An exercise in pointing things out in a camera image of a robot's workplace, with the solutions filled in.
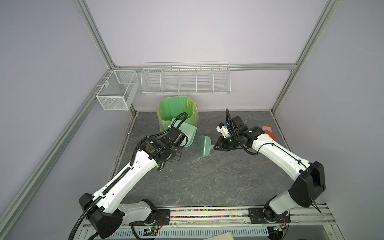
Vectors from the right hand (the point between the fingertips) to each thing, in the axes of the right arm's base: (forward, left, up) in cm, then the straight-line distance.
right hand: (214, 148), depth 79 cm
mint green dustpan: (+7, +13, +6) cm, 17 cm away
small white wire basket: (+42, +63, +7) cm, 76 cm away
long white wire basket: (+49, +21, +12) cm, 54 cm away
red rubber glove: (+26, -42, -18) cm, 52 cm away
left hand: (-7, +21, +4) cm, 23 cm away
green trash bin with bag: (+31, +29, +1) cm, 42 cm away
